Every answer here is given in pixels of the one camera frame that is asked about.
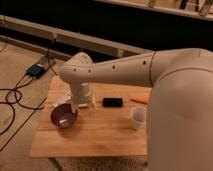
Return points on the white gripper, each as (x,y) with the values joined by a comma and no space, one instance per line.
(80,94)

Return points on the orange pepper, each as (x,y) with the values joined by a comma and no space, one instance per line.
(143,100)

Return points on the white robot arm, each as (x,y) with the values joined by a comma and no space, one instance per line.
(179,120)

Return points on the white ceramic cup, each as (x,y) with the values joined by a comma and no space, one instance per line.
(137,117)

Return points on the white rectangular block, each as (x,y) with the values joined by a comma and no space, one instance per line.
(86,105)

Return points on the crumpled white plastic bottle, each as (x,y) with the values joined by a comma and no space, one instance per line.
(61,100)

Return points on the purple bowl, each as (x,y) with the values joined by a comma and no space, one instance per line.
(63,117)

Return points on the black rectangular box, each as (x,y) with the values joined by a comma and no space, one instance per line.
(112,102)

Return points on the wooden table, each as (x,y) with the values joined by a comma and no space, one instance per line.
(98,131)

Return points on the blue power box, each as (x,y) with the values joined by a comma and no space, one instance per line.
(35,71)

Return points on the long metal floor rail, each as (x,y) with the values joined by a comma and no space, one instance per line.
(79,40)

